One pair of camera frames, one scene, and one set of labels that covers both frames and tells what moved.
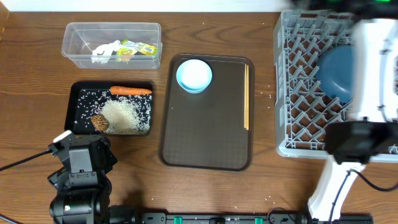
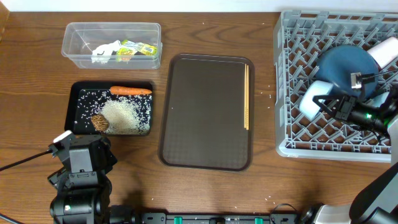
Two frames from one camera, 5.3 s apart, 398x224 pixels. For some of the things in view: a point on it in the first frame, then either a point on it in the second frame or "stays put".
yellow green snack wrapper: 129,48 stays put
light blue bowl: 194,76 → 308,107
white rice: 126,114 stays put
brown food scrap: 99,122 stays put
